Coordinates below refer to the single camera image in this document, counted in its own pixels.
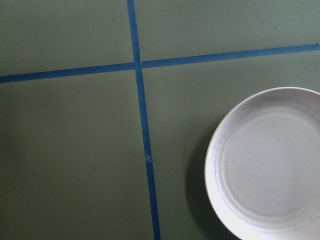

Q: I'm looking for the pink plate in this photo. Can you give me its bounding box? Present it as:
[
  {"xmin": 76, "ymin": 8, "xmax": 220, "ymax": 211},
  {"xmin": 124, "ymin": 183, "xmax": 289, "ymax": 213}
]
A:
[{"xmin": 204, "ymin": 87, "xmax": 320, "ymax": 240}]

